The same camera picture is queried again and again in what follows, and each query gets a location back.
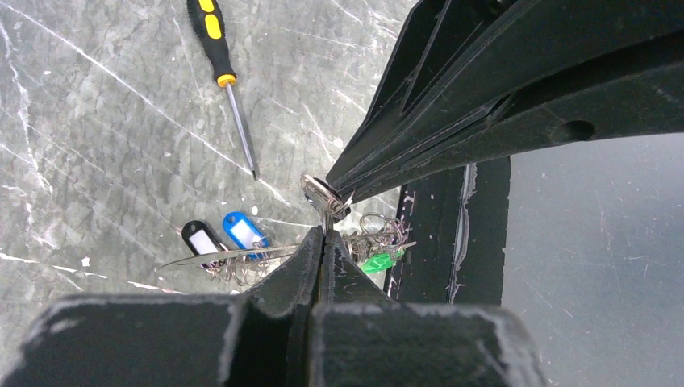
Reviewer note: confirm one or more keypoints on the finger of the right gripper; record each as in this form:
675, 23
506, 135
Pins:
470, 81

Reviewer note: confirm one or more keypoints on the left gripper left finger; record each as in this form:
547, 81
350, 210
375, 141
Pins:
272, 342

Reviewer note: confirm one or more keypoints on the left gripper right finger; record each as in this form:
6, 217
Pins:
356, 334

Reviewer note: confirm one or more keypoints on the black headed key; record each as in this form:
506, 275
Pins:
331, 207

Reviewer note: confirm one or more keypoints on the green key tag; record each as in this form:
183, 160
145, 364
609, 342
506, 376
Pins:
381, 262

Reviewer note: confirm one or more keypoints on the blue key tag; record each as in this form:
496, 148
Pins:
243, 232

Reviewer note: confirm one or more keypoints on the black key tag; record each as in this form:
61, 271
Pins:
200, 239

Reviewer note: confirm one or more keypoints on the right orange black screwdriver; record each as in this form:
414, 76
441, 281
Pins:
207, 22

